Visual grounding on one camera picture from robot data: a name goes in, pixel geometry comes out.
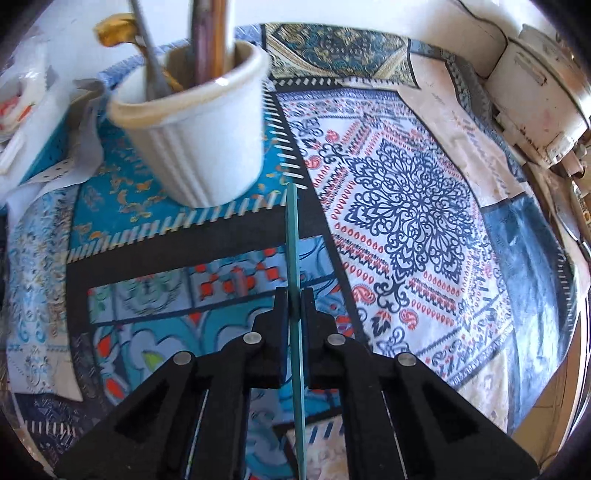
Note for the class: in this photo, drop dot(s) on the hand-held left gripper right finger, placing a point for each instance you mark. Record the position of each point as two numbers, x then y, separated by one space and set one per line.
307 341

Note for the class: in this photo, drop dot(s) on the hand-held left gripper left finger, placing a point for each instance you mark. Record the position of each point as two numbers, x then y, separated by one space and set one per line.
279 341

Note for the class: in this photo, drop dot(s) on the teal green chopstick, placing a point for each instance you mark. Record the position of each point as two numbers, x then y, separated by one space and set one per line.
292 240

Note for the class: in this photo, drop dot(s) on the white ribbed cup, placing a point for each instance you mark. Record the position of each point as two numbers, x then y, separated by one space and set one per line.
194 138

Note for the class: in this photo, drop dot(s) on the brown chopstick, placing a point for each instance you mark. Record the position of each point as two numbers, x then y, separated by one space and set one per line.
209 41

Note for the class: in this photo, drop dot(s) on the silver spoon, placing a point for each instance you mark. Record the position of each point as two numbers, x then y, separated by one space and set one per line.
150 50

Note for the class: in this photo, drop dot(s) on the patterned blue tablecloth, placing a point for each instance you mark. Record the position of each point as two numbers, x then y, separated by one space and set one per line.
415 207

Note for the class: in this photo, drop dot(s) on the steel cleaver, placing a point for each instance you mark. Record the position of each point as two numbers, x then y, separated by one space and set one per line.
570 221

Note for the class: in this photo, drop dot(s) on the blue dotted box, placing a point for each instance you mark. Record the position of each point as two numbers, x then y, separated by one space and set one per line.
55 143

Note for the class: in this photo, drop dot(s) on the white rice cooker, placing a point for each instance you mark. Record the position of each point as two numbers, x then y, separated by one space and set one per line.
531 92

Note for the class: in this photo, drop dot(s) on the gold spoon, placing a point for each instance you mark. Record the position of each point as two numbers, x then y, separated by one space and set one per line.
113 30

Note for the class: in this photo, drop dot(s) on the clear plastic bag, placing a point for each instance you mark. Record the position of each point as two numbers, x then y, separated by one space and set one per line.
23 92

